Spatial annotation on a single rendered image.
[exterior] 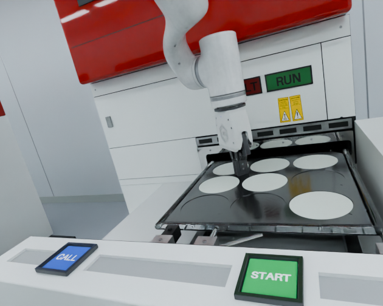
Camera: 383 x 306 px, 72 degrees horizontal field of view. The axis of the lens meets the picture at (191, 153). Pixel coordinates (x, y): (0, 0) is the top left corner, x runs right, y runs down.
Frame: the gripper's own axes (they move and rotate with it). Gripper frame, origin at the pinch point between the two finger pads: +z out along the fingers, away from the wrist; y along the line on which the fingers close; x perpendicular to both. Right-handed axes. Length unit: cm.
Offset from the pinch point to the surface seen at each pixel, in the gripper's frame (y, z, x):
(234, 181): 2.7, 2.0, -3.6
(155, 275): 32.0, -3.6, -27.8
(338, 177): 17.8, 2.1, 12.6
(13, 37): -302, -113, -98
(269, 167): 1.5, 2.0, 7.1
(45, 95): -291, -44, -84
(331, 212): 26.9, 2.0, 1.4
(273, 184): 11.0, 2.0, 1.7
